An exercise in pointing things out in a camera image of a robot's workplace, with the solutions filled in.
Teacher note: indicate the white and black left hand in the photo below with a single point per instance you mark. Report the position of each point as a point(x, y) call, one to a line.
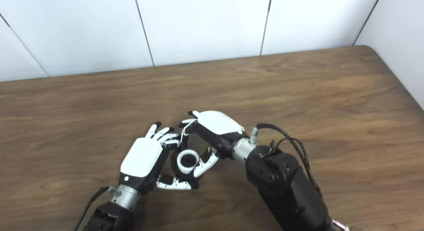
point(142, 158)

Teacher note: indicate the white and black right hand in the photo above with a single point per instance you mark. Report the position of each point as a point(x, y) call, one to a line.
point(220, 123)

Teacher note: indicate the round black part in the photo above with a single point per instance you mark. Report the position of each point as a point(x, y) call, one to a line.
point(177, 173)

